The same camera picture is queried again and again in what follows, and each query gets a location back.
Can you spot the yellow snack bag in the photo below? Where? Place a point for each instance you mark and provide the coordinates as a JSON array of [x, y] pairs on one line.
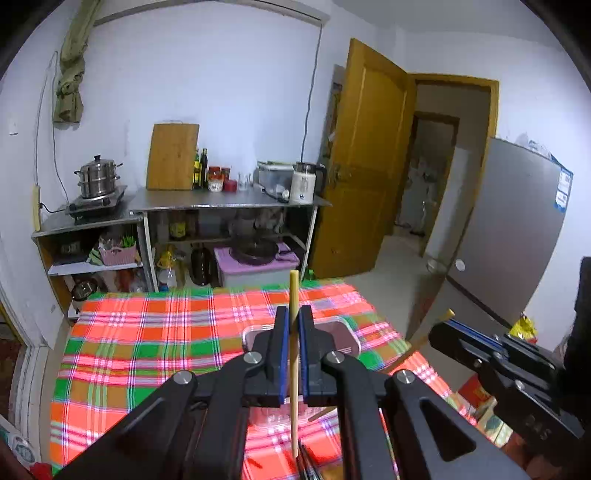
[[522, 328]]

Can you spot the dark glass jug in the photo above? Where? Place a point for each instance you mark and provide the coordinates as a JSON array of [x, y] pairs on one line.
[[200, 265]]

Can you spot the silver refrigerator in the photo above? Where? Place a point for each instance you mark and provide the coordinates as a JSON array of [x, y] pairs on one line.
[[512, 230]]

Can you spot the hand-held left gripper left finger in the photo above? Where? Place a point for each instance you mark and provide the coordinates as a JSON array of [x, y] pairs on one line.
[[282, 360]]

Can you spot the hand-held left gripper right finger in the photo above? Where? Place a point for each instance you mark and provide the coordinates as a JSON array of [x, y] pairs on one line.
[[303, 360]]

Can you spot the wall poster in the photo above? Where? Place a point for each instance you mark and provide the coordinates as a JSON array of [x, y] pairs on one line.
[[333, 110]]

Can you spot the induction cooker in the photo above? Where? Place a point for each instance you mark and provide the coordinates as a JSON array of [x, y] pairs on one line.
[[94, 205]]

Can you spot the white wall switch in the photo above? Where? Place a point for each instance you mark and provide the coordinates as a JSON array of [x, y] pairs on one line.
[[13, 128]]

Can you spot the small pink shelf basket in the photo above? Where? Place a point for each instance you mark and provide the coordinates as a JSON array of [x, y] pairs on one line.
[[119, 255]]

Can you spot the pink plastic utensil basket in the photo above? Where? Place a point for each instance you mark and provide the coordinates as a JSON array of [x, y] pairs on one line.
[[344, 336]]

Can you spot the wooden door frame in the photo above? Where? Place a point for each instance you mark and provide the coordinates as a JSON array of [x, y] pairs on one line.
[[493, 106]]

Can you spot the small red jar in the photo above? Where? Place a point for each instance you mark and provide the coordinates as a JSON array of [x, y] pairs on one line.
[[230, 186]]

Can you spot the purple storage box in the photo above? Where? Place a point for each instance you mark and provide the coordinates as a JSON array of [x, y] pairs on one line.
[[240, 274]]

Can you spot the yellow power strip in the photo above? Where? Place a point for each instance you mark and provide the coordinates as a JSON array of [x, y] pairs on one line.
[[36, 207]]

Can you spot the clear drinking glass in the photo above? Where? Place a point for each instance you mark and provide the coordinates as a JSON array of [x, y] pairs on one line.
[[244, 182]]

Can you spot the printed white bag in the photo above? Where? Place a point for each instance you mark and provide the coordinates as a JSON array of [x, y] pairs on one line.
[[18, 443]]

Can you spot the white electric kettle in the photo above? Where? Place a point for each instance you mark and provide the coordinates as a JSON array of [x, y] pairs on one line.
[[302, 187]]

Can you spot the steel bowl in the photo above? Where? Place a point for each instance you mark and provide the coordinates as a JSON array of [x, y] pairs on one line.
[[84, 290]]

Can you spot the wooden door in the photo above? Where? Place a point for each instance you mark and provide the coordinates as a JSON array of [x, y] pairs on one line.
[[364, 175]]

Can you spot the steel steamer pot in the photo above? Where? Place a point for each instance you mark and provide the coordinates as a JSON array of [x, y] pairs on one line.
[[98, 180]]

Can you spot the wooden chopstick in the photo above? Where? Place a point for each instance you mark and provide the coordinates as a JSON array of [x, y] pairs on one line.
[[419, 344], [293, 295]]

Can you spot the steel kitchen table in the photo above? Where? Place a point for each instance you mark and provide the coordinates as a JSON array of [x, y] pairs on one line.
[[221, 199]]

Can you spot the clear plastic bottle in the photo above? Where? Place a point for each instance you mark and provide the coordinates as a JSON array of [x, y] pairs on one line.
[[167, 277]]

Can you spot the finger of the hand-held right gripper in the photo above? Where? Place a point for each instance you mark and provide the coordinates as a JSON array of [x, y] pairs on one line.
[[475, 333], [461, 348]]

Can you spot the knotted green curtain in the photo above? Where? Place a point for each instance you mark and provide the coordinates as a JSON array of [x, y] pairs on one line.
[[69, 83]]

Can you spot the clear plastic container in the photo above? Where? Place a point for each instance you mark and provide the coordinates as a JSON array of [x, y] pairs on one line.
[[274, 177]]

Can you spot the plaid tablecloth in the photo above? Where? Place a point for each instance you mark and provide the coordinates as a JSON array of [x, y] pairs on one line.
[[152, 341]]

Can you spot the black wok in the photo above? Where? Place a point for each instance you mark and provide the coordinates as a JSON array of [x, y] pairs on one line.
[[254, 253]]

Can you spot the red cardboard box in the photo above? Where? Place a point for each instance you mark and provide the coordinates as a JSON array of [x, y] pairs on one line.
[[475, 391]]

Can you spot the red-lidded jar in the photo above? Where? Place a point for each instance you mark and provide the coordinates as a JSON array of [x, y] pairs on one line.
[[214, 180]]

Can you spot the wooden cutting board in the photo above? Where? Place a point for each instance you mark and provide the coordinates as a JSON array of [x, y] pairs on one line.
[[171, 157]]

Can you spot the yellow oil bottle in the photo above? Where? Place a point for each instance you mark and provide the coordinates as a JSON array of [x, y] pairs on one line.
[[196, 173]]

